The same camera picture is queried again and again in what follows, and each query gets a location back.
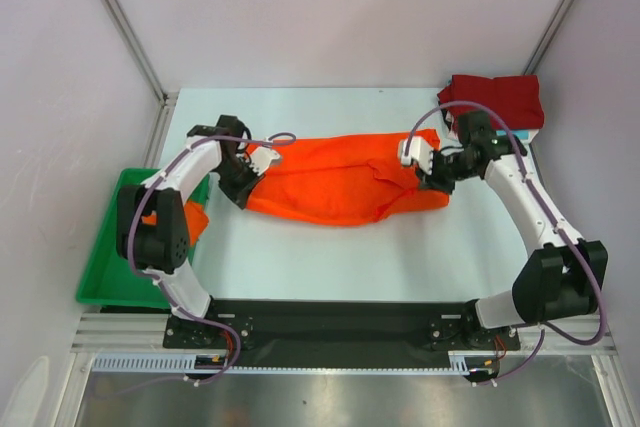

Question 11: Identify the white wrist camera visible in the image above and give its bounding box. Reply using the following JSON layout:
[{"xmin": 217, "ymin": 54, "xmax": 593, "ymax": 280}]
[
  {"xmin": 398, "ymin": 137, "xmax": 437, "ymax": 175},
  {"xmin": 249, "ymin": 146, "xmax": 283, "ymax": 175}
]

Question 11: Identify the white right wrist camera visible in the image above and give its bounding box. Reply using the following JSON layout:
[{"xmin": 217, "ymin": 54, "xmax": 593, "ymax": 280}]
[{"xmin": 398, "ymin": 137, "xmax": 437, "ymax": 175}]

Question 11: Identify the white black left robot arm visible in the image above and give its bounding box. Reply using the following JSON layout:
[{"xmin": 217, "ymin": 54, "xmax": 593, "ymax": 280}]
[{"xmin": 116, "ymin": 115, "xmax": 269, "ymax": 347}]

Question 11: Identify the folded dark red t shirt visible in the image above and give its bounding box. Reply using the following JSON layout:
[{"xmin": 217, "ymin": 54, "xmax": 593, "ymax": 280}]
[{"xmin": 437, "ymin": 74, "xmax": 545, "ymax": 130}]

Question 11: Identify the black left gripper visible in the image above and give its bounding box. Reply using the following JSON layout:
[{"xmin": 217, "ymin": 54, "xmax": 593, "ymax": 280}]
[{"xmin": 214, "ymin": 157, "xmax": 265, "ymax": 209}]

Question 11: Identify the right aluminium corner post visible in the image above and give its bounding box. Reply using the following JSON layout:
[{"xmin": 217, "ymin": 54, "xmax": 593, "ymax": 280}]
[{"xmin": 521, "ymin": 0, "xmax": 577, "ymax": 75}]

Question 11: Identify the left aluminium corner post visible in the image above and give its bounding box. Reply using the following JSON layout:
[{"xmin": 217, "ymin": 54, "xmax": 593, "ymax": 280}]
[{"xmin": 69, "ymin": 0, "xmax": 171, "ymax": 103}]

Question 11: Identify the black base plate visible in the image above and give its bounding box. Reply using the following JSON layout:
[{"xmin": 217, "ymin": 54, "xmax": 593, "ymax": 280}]
[{"xmin": 160, "ymin": 300, "xmax": 527, "ymax": 370}]

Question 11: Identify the aluminium corner post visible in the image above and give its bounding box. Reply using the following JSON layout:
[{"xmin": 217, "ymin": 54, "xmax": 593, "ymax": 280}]
[
  {"xmin": 69, "ymin": 0, "xmax": 171, "ymax": 103},
  {"xmin": 521, "ymin": 0, "xmax": 577, "ymax": 75}
]

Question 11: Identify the folded turquoise t shirt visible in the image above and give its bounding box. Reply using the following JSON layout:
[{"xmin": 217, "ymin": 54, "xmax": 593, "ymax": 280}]
[{"xmin": 512, "ymin": 130, "xmax": 531, "ymax": 143}]

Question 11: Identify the grey slotted cable duct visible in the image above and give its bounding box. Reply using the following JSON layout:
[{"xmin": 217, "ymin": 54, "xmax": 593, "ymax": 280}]
[{"xmin": 92, "ymin": 353, "xmax": 497, "ymax": 376}]

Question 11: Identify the aluminium front rail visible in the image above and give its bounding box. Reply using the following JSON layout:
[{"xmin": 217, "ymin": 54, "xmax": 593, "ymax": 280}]
[{"xmin": 69, "ymin": 312, "xmax": 619, "ymax": 354}]

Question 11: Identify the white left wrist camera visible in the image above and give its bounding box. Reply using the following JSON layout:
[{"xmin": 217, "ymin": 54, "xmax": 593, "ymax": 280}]
[{"xmin": 249, "ymin": 146, "xmax": 283, "ymax": 175}]

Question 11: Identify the green plastic tray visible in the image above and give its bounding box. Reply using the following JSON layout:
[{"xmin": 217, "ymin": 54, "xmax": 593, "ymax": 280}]
[{"xmin": 74, "ymin": 167, "xmax": 214, "ymax": 311}]

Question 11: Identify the orange t shirt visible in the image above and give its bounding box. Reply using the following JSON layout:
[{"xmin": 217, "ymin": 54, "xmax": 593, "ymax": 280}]
[
  {"xmin": 247, "ymin": 133, "xmax": 449, "ymax": 227},
  {"xmin": 138, "ymin": 197, "xmax": 209, "ymax": 250}
]

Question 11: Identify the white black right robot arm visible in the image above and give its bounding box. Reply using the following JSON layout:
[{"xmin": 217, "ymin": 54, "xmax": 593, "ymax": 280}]
[{"xmin": 398, "ymin": 103, "xmax": 608, "ymax": 348}]

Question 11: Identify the orange t shirt in tray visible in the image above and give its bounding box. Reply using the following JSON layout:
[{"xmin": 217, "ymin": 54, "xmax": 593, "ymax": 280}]
[{"xmin": 138, "ymin": 197, "xmax": 209, "ymax": 250}]

